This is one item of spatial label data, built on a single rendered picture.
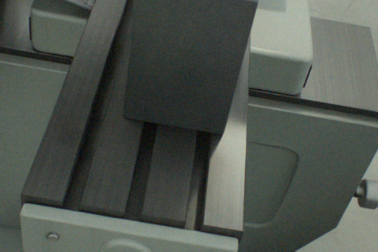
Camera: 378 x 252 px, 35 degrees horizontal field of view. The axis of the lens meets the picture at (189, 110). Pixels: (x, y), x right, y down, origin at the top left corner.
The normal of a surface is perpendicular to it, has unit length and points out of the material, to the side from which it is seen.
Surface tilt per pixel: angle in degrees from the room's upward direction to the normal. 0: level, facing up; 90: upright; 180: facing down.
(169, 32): 90
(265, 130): 90
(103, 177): 0
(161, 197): 0
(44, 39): 90
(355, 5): 0
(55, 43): 90
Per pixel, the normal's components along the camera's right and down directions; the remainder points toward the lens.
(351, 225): 0.14, -0.72
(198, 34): -0.10, 0.68
